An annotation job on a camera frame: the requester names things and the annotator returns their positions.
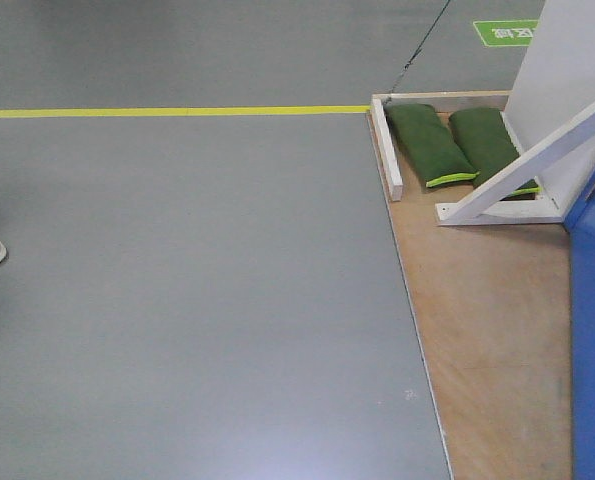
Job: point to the left green sandbag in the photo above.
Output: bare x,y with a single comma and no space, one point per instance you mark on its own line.
429,145

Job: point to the yellow floor tape line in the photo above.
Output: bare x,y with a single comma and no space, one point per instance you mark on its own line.
156,112

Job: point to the green floor sign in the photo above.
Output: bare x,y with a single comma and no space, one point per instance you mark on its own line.
505,33

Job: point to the plywood base platform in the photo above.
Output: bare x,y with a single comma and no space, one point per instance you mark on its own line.
491,305

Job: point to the right green sandbag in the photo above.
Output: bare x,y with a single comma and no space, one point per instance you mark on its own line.
482,136

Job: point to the white wall panel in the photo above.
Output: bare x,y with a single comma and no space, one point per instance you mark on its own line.
556,79

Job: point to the green sandbag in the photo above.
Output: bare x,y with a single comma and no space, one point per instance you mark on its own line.
429,145
482,136

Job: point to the white far edge batten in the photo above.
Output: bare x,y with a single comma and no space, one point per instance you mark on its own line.
386,150

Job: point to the white far triangular brace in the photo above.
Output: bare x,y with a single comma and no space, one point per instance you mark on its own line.
485,205

